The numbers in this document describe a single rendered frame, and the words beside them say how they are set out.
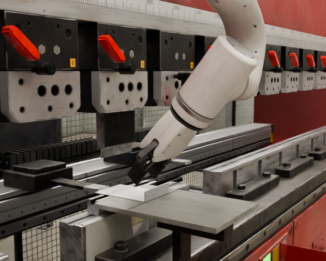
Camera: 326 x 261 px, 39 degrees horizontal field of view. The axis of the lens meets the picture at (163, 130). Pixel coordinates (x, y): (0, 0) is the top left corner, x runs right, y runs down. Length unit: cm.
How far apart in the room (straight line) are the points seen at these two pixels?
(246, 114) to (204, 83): 762
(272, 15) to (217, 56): 84
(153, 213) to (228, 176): 57
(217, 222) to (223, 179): 57
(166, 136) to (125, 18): 25
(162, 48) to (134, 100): 15
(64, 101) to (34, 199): 41
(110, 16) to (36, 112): 25
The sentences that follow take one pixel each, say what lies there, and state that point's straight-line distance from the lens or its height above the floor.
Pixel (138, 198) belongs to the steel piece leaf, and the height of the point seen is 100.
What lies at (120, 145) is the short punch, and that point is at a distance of 99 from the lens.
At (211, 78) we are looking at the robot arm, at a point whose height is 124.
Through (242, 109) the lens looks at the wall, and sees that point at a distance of 843.
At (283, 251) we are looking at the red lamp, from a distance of 125.
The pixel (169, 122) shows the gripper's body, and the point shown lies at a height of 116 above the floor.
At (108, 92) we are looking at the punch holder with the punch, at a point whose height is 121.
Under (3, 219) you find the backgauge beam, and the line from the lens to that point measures 111.
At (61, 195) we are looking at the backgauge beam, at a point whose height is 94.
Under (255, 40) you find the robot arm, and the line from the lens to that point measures 90.
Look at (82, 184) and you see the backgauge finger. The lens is 105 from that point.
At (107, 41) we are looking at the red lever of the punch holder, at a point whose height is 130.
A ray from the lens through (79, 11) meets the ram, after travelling 84.
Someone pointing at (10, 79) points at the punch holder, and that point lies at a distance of 72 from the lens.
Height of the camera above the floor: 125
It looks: 7 degrees down
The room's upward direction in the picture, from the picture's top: straight up
